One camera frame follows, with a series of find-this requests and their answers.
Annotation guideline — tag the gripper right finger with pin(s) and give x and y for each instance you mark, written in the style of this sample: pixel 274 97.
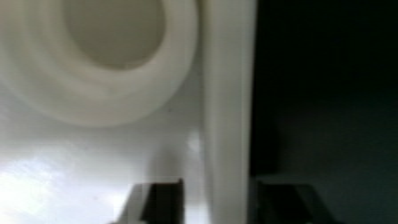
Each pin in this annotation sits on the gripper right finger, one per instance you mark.
pixel 290 205

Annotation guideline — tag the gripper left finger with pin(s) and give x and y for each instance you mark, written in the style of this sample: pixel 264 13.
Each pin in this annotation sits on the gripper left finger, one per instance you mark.
pixel 155 204

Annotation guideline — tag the white square tabletop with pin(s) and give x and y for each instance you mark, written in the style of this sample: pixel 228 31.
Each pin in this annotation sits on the white square tabletop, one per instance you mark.
pixel 125 109

